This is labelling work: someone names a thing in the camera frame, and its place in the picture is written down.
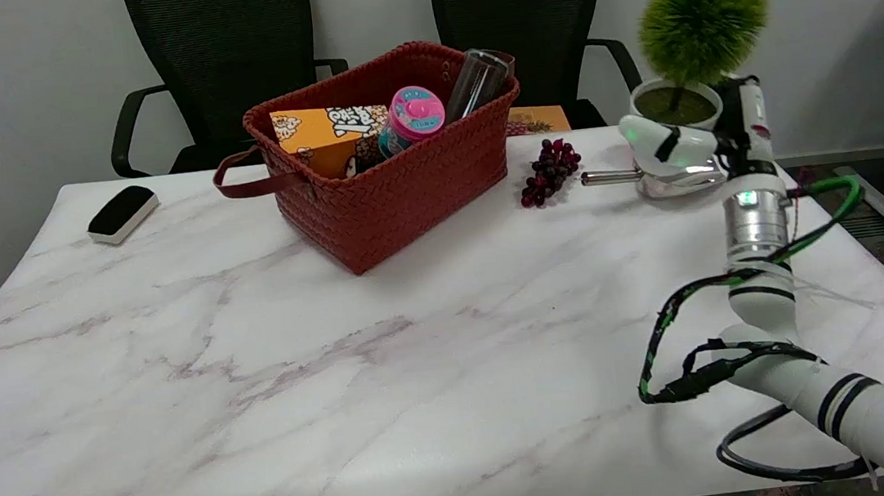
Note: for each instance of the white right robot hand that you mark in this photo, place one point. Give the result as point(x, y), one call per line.
point(744, 136)

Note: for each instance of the pink round lidded container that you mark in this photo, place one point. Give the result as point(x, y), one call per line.
point(416, 115)

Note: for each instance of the green potted ball plant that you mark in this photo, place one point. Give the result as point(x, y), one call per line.
point(701, 19)

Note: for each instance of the dark purple grape bunch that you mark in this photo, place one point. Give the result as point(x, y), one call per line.
point(549, 171)

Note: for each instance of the orange pineapple print box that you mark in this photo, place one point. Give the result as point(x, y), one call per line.
point(539, 118)

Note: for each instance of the brown woven storage basket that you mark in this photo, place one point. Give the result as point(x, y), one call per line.
point(395, 195)

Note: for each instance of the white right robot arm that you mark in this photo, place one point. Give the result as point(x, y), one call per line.
point(852, 402)

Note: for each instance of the orange popcorn box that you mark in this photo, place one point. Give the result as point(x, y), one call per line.
point(324, 137)

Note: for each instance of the black white board eraser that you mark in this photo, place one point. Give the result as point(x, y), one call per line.
point(122, 213)

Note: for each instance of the clear glass tumbler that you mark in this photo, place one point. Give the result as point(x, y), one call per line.
point(474, 84)

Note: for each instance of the black mesh office chair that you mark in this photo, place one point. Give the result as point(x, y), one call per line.
point(224, 49)
point(524, 9)

